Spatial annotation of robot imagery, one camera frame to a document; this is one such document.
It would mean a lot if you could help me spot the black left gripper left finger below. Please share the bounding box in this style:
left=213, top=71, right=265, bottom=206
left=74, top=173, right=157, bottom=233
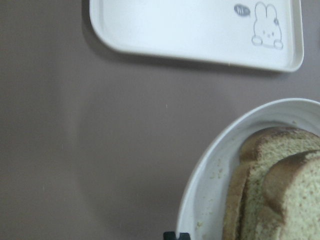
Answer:
left=163, top=231, right=177, bottom=240

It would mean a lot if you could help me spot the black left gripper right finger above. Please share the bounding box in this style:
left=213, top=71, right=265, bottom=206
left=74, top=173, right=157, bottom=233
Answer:
left=178, top=232, right=190, bottom=240

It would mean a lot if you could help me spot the bread slice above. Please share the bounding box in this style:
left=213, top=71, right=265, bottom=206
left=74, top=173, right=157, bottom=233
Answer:
left=222, top=127, right=320, bottom=240
left=253, top=150, right=320, bottom=240

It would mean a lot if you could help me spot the white rabbit tray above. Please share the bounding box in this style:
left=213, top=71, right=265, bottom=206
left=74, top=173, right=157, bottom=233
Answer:
left=89, top=0, right=304, bottom=72

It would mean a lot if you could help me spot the white round plate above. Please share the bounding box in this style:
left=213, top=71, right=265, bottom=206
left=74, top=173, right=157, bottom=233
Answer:
left=176, top=98, right=320, bottom=240

